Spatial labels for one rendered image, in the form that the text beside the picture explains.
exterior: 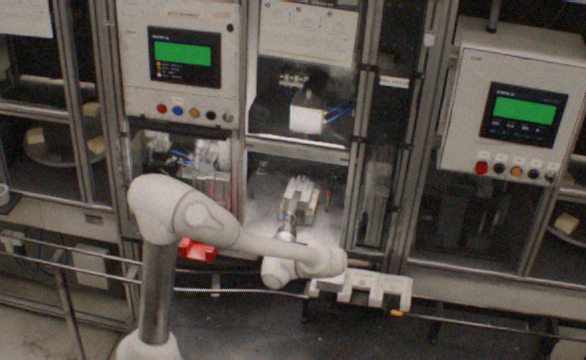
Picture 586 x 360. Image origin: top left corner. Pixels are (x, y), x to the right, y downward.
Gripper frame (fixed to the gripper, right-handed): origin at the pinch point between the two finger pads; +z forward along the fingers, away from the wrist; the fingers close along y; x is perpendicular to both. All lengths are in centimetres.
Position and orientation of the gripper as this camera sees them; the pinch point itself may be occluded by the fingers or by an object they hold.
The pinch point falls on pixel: (296, 202)
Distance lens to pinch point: 252.2
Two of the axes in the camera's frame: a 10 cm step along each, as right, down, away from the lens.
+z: 2.0, -6.3, 7.5
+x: -9.8, -1.6, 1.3
